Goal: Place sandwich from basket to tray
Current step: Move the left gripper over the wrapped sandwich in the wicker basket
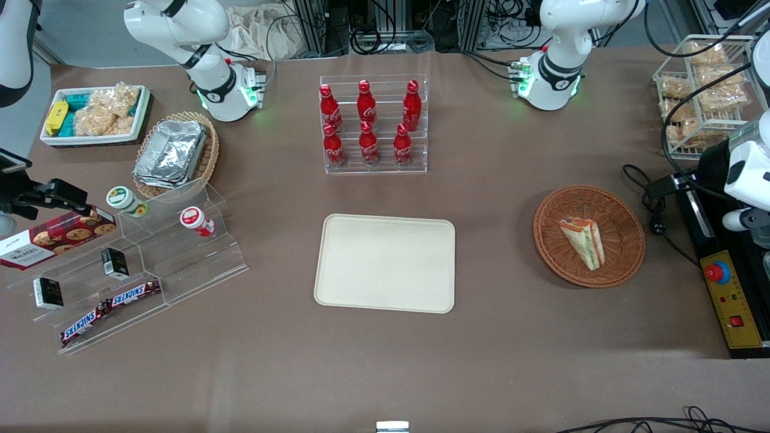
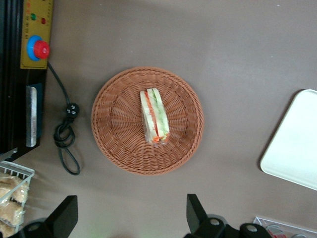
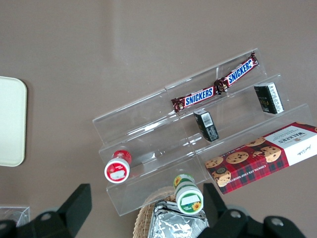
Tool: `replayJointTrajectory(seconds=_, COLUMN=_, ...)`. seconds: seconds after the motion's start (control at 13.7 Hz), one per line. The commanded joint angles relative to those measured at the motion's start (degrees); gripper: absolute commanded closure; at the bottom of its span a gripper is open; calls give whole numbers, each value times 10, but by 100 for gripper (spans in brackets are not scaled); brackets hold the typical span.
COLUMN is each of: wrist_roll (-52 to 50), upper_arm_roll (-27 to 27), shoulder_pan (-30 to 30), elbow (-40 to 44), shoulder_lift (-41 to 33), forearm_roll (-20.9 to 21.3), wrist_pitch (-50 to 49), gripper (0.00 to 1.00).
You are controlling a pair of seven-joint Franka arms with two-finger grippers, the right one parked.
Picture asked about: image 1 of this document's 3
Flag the red tartan cookie box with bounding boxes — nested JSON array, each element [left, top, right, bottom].
[[0, 206, 117, 271]]

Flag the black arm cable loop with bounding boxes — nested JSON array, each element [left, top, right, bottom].
[[642, 0, 770, 200]]

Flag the red cola bottle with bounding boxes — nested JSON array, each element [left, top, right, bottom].
[[402, 80, 422, 132], [393, 123, 413, 167], [319, 84, 343, 134], [357, 79, 377, 127], [359, 121, 380, 167], [323, 123, 347, 168]]

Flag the wrapped triangle sandwich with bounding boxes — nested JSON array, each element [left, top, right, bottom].
[[559, 217, 605, 271]]

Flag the white rectangular snack bin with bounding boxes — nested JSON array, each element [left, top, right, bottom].
[[39, 84, 151, 148]]

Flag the clear bag rice crackers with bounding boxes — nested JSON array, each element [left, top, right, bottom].
[[73, 108, 137, 138], [659, 99, 701, 148], [659, 75, 692, 100], [89, 82, 141, 118], [695, 65, 750, 113], [686, 41, 730, 68]]

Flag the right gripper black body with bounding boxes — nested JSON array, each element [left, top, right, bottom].
[[0, 180, 38, 221]]

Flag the clear acrylic bottle rack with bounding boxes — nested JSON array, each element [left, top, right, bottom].
[[319, 74, 429, 176]]

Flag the black cable with plug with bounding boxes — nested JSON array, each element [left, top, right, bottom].
[[621, 164, 703, 269]]

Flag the yellow snack packet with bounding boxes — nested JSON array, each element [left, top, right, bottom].
[[45, 100, 70, 137]]

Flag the coiled black background cable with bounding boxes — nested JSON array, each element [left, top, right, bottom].
[[349, 24, 383, 56]]

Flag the round brown wicker basket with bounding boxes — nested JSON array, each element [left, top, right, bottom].
[[533, 185, 646, 289]]

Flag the green lid yoghurt cup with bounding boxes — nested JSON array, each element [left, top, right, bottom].
[[106, 186, 149, 218]]

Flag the small black carton box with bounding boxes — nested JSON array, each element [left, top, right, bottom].
[[101, 247, 129, 280], [33, 277, 64, 311]]

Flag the white wire basket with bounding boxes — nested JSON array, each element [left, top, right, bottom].
[[653, 35, 756, 161]]

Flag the red lid yoghurt cup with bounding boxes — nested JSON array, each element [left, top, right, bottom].
[[180, 206, 215, 237]]

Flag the beige plastic tray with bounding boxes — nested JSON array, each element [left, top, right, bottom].
[[313, 213, 456, 315]]

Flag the clear acrylic step stand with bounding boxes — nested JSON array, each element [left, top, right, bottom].
[[6, 177, 249, 355]]

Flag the aluminium frame post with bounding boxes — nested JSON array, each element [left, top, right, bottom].
[[292, 0, 351, 58], [459, 0, 489, 52]]

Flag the black cables table edge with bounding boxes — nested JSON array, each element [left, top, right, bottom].
[[556, 406, 770, 433]]

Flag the oval wicker basket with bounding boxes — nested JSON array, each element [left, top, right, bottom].
[[132, 111, 220, 202]]

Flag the Snickers chocolate bar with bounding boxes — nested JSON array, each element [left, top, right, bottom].
[[106, 279, 162, 309], [60, 303, 112, 348]]

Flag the beige crumpled cloth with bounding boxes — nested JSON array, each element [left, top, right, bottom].
[[226, 5, 309, 61]]

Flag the silver foil packet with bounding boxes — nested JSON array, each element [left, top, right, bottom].
[[134, 119, 209, 183]]

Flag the black base cables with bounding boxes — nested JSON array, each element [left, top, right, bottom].
[[462, 47, 525, 82]]

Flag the black control box yellow panel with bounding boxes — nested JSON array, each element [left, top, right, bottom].
[[671, 171, 770, 360]]

